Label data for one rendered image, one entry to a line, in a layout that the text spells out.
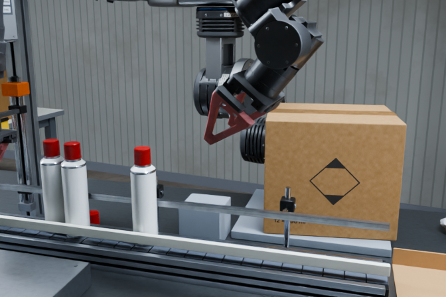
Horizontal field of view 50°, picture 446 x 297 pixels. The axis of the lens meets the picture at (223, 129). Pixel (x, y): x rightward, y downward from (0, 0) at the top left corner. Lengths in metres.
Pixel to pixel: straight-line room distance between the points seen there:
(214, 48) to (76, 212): 0.56
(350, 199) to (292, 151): 0.17
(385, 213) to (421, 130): 2.36
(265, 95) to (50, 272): 0.54
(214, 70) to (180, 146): 2.68
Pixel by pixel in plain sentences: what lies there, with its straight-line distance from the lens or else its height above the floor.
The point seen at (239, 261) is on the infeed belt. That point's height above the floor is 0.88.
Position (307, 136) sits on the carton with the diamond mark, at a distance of 1.06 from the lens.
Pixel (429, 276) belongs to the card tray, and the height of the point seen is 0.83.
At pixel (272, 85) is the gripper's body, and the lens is 0.65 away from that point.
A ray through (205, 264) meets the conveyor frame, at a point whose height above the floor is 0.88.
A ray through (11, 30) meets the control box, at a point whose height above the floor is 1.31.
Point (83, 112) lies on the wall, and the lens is 4.45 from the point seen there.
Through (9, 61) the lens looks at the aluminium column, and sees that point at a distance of 1.26.
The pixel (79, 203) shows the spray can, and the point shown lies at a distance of 1.06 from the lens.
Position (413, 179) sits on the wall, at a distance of 3.56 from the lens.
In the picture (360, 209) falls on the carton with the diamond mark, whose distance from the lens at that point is 1.12.
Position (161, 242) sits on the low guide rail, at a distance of 0.98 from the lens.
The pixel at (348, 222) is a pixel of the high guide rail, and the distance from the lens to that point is 0.96.
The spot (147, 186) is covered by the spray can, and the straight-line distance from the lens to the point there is 0.97.
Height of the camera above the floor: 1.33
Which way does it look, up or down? 13 degrees down
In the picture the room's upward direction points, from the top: straight up
